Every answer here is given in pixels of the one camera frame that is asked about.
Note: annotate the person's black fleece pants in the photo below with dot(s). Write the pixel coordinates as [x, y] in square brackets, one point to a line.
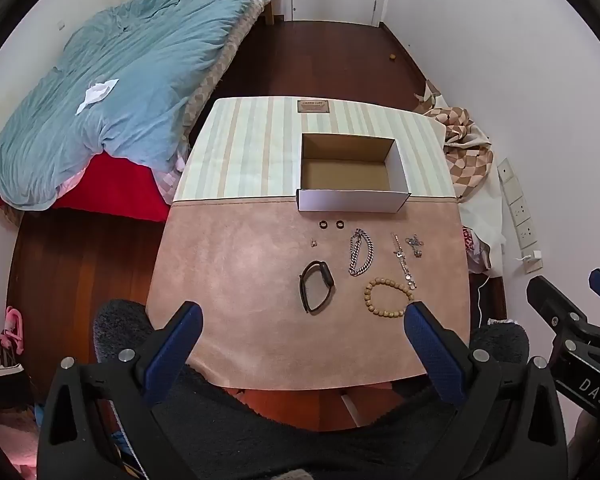
[280, 442]

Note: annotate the wooden bed frame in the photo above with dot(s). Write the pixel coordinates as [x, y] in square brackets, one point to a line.
[269, 12]

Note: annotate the pink plastic item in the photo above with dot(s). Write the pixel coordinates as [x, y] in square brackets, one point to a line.
[10, 332]

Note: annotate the bed with blue duvet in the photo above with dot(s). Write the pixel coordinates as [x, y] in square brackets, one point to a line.
[130, 85]

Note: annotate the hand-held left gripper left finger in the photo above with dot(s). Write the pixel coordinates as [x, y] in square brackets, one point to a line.
[177, 342]

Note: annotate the beige checkered cloth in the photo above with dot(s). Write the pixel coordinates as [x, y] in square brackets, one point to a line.
[462, 130]

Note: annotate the red bed sheet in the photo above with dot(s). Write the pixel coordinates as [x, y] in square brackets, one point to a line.
[115, 187]

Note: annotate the white cloth bag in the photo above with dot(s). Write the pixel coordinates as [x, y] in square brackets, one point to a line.
[485, 210]

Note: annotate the white cardboard box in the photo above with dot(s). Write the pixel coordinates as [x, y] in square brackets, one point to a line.
[350, 201]

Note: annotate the white wall socket panel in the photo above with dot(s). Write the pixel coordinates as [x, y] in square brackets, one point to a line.
[517, 207]

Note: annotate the white crumpled tissue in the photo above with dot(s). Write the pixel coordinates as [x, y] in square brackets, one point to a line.
[97, 92]

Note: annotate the red printed plastic bag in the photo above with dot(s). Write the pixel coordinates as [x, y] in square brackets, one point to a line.
[472, 250]

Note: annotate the black smart band watch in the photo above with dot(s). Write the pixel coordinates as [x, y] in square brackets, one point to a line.
[325, 275]

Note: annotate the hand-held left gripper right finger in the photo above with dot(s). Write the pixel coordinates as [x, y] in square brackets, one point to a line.
[432, 347]

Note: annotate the white plug charger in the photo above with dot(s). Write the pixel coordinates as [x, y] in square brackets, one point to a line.
[534, 256]

